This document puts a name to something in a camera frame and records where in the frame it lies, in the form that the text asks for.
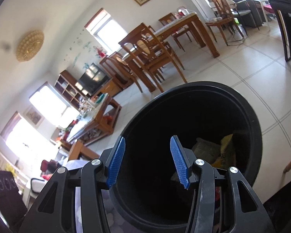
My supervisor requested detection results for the brown paper bag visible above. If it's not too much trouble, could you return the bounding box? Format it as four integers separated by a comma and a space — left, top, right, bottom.
192, 138, 221, 164

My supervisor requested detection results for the yellow foil snack wrapper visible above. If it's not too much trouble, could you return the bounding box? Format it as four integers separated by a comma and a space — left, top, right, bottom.
212, 134, 236, 170

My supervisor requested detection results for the black trash bin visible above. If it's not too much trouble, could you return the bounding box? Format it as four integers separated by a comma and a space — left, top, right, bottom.
110, 82, 262, 232

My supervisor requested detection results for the red pillow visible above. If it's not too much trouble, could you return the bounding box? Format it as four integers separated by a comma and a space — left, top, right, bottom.
41, 174, 53, 181

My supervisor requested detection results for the purple floral tablecloth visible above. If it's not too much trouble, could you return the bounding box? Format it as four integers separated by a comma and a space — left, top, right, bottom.
65, 159, 139, 232

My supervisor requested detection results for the framed sunflower painting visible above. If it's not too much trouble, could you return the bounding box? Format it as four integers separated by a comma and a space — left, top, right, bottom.
24, 105, 44, 129

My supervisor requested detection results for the wooden coffee table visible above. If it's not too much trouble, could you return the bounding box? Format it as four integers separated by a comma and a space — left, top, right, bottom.
58, 94, 122, 150

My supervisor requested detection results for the wooden bookshelf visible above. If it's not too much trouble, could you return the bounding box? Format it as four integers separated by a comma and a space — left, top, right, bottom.
55, 70, 88, 110

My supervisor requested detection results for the black flat television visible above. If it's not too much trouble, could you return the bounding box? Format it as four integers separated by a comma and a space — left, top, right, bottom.
78, 63, 110, 96

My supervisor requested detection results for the tall wooden plant stand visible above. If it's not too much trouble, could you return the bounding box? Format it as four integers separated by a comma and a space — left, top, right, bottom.
99, 52, 143, 93

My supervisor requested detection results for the gold ceiling lamp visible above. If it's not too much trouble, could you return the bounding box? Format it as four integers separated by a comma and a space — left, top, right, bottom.
16, 30, 44, 62

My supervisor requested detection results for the wooden dining chair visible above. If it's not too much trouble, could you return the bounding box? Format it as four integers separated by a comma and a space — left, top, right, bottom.
119, 23, 187, 93

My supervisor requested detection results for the wooden dining table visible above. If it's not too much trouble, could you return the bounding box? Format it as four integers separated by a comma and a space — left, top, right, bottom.
122, 11, 221, 93

